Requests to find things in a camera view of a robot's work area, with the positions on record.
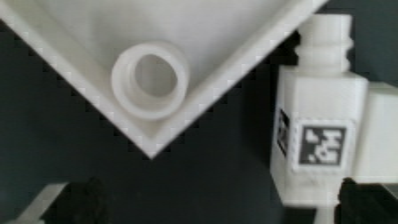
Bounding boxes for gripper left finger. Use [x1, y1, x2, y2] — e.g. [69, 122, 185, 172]
[14, 178, 112, 224]

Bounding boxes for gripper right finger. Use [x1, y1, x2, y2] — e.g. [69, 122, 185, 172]
[334, 178, 398, 224]

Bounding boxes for white table leg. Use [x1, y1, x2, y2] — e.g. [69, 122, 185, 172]
[270, 14, 369, 209]

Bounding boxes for white square tabletop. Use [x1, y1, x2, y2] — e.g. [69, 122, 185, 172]
[0, 0, 328, 157]

